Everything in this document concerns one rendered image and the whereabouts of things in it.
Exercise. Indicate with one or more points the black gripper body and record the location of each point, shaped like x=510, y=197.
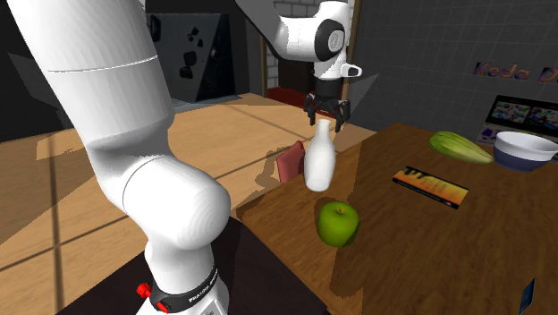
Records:
x=327, y=94

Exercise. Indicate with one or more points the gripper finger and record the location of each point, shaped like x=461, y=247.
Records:
x=313, y=117
x=341, y=118

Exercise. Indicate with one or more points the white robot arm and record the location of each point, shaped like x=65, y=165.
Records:
x=109, y=100

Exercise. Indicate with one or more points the white vase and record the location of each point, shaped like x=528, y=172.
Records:
x=320, y=161

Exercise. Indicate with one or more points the red chair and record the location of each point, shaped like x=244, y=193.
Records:
x=290, y=163

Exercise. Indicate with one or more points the green apple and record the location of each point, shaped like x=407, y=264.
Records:
x=338, y=224

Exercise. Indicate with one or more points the orange and black book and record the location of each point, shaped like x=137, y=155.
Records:
x=431, y=186

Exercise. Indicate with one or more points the grey panel with black shapes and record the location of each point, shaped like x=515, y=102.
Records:
x=205, y=56

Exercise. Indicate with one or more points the wooden table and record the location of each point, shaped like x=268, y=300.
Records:
x=427, y=261

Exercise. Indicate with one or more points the dark robot stand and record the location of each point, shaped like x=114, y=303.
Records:
x=261, y=279

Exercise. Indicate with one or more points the white and blue bowl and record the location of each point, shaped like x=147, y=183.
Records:
x=523, y=150

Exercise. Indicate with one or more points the blue flat book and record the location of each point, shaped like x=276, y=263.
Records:
x=527, y=299

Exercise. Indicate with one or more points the dark wall picture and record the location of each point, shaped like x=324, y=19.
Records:
x=523, y=115

